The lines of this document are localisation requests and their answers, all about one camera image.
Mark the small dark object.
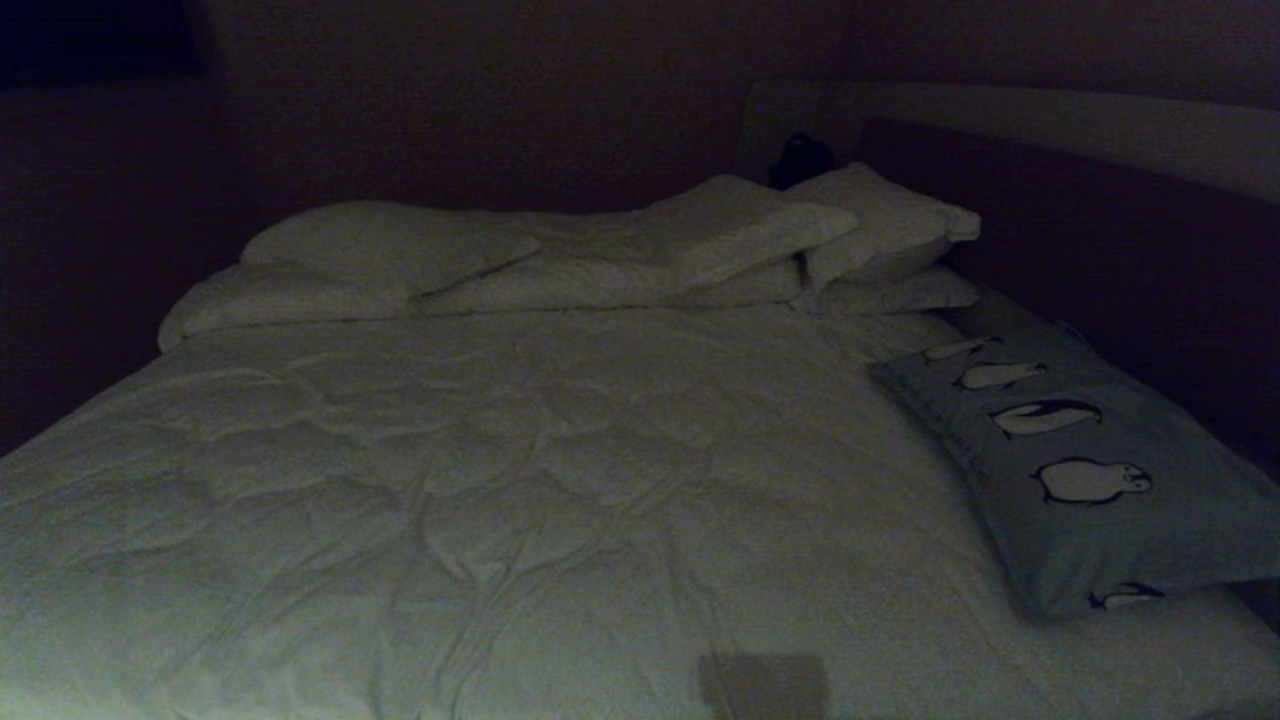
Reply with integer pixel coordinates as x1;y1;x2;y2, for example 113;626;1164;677
768;132;837;191

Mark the white quilted bed cover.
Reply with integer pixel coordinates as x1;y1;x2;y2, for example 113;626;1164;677
0;300;1280;720

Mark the white pillow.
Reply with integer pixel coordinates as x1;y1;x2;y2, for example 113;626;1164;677
812;264;981;317
786;162;983;291

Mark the bed headboard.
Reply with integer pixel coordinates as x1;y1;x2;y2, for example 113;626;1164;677
735;80;1280;481

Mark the folded white duvet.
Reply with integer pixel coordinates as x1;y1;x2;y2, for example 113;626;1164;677
158;175;861;353

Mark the penguin print pillow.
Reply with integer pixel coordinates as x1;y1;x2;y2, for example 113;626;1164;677
868;318;1280;621

